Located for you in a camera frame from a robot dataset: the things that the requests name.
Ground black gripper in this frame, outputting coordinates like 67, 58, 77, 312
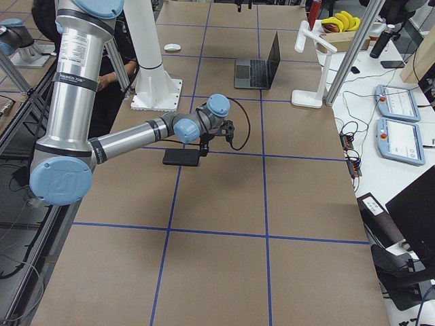
199, 134, 209, 157

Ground black mouse pad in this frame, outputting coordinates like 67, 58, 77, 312
162, 149, 200, 166

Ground grey laptop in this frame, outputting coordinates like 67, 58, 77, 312
234, 33, 281, 90

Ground white computer mouse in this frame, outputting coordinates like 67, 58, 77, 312
164, 43, 181, 52

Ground white desk lamp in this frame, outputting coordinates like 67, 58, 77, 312
291, 19, 338, 109

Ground red cylinder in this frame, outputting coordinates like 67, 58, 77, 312
308, 0, 322, 31

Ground yellow bananas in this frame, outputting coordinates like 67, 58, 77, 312
321, 11, 361, 33

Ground cardboard box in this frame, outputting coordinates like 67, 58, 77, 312
317, 31, 370, 53

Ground black water bottle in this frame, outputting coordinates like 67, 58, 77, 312
370, 24, 395, 58

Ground black smartphone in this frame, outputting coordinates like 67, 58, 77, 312
381, 60, 406, 69

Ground upper blue teach pendant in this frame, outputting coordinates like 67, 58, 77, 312
375, 84, 421, 122

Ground blue teach pendant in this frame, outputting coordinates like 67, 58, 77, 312
375, 84, 421, 122
377, 117, 425, 166

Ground seated person in black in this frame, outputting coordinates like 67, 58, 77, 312
31, 0, 137, 139

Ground lower blue teach pendant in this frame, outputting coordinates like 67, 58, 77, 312
377, 117, 425, 166

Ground black monitor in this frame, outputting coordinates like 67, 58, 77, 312
386, 167, 434, 267

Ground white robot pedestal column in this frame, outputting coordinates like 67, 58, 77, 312
123, 0, 183, 111

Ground aluminium frame post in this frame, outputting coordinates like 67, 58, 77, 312
324, 0, 385, 107

